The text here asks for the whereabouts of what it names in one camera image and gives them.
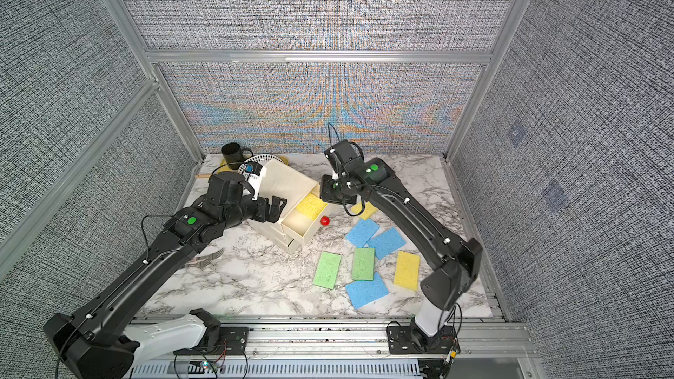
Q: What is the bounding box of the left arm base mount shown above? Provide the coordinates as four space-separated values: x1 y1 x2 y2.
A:
173 309 250 356

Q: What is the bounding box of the yellow tray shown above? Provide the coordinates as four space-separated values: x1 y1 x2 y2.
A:
215 154 291 175

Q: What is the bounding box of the black mug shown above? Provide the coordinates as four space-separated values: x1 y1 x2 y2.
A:
221 142 255 171

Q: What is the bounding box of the white bowl black pattern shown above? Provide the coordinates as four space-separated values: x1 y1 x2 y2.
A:
238 154 289 174

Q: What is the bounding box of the white three-drawer cabinet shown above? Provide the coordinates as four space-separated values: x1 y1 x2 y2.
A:
249 161 319 254

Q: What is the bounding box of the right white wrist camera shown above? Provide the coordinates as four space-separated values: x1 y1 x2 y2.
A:
326 150 342 180

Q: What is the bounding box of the yellow sponge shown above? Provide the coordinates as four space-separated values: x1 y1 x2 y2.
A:
349 202 377 220
295 193 328 220
394 251 421 291

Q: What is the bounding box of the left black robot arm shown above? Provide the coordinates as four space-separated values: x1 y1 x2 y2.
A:
43 172 287 378

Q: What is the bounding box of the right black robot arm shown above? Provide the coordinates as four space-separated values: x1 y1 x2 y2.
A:
321 140 483 340

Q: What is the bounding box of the blue sponge left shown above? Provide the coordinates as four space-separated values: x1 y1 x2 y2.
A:
346 219 380 247

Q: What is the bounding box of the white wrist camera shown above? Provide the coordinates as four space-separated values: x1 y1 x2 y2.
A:
243 161 266 200
326 150 342 180

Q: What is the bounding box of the green sponge left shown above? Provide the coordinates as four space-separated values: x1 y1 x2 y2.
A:
312 252 342 290

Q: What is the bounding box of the green sponge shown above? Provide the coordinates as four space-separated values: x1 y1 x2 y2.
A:
351 247 376 281
312 252 342 290

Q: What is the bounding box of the blue sponge front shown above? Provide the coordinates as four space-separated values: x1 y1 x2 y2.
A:
346 273 389 309

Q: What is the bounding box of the aluminium front rail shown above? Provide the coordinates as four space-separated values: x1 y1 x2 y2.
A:
219 317 540 360

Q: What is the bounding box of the blue sponge right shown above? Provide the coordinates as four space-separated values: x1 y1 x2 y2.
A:
366 228 407 260

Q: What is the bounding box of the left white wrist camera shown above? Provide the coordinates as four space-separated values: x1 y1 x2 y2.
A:
243 161 266 200

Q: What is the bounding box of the green sponge right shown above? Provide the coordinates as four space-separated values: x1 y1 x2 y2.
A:
351 247 376 281

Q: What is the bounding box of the blue sponge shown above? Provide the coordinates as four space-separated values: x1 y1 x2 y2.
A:
366 228 407 260
346 219 380 247
346 273 389 309

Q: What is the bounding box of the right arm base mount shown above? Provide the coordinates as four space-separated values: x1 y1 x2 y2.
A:
386 321 461 355

